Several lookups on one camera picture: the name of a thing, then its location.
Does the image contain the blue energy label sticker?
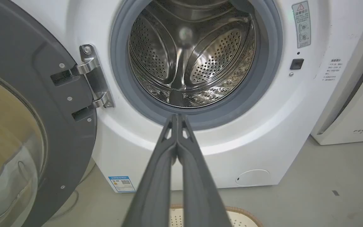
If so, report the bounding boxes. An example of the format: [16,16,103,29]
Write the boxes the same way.
[108,176,136,193]

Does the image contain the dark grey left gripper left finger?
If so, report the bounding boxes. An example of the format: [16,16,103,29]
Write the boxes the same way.
[122,114,178,227]

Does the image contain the white front-load washing machine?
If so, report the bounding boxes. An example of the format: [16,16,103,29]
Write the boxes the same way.
[11,0,363,192]

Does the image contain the grey washing machine door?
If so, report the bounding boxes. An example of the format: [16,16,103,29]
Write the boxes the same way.
[0,0,97,227]

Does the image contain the white laundry basket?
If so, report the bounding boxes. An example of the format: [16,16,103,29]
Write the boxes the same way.
[168,204,264,227]

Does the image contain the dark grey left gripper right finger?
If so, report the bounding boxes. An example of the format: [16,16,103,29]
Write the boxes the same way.
[177,114,232,227]

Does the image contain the chrome washer door hinge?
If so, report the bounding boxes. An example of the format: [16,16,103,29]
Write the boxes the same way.
[71,44,115,109]

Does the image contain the white appliance with grey stripe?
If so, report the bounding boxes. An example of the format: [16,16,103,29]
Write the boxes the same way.
[311,38,363,146]

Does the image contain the grey warning label sticker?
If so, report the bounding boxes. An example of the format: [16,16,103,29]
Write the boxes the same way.
[292,1,312,49]

